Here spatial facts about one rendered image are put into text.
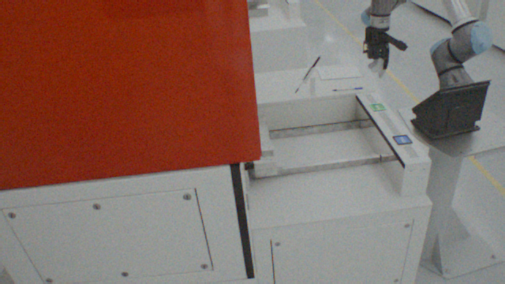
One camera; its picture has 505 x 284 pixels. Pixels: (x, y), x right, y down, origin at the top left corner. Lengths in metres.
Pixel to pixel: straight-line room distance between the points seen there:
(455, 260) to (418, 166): 1.10
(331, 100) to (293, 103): 0.17
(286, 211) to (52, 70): 0.87
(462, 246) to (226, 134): 1.87
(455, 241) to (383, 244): 1.06
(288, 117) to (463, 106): 0.74
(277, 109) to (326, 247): 0.66
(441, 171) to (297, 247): 0.86
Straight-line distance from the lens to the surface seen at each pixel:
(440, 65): 1.85
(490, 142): 1.86
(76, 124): 0.91
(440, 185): 2.03
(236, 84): 0.82
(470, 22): 1.80
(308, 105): 1.78
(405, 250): 1.58
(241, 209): 0.99
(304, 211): 1.37
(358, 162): 1.58
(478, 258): 2.47
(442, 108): 1.75
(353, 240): 1.45
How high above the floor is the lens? 1.75
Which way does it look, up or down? 32 degrees down
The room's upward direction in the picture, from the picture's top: 6 degrees counter-clockwise
